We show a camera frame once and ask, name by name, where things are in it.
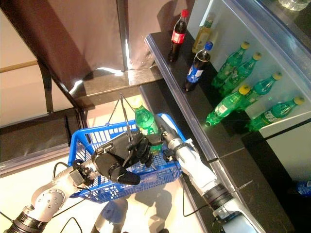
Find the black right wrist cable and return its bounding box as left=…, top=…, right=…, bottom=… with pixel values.
left=181, top=173, right=213, bottom=218

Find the yellow tea bottle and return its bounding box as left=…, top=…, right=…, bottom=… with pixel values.
left=191, top=12, right=216, bottom=54

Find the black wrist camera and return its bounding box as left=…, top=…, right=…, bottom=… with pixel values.
left=162, top=148, right=177, bottom=163
left=69, top=167, right=85, bottom=186

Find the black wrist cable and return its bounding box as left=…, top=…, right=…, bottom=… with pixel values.
left=0, top=161, right=85, bottom=233
left=181, top=173, right=213, bottom=218

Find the blue plastic shopping basket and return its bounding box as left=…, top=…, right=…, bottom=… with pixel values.
left=67, top=113, right=195, bottom=204

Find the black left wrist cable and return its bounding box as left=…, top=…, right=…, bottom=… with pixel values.
left=0, top=161, right=85, bottom=233

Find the dark brown slanted beam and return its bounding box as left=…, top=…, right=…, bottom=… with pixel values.
left=0, top=0, right=82, bottom=114

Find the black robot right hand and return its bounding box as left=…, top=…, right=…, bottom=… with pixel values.
left=144, top=113, right=187, bottom=152

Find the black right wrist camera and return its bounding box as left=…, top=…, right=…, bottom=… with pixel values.
left=162, top=148, right=177, bottom=163

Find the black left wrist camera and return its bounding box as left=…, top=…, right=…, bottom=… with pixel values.
left=69, top=167, right=85, bottom=186

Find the black low cabinet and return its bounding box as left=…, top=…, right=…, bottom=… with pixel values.
left=0, top=108, right=82, bottom=177

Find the dark brown glossy platform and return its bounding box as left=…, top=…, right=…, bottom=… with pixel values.
left=68, top=64, right=163, bottom=110

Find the cola bottle red label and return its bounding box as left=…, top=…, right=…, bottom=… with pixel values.
left=168, top=9, right=190, bottom=63

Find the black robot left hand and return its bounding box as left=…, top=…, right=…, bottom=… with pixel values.
left=91, top=131, right=156, bottom=186

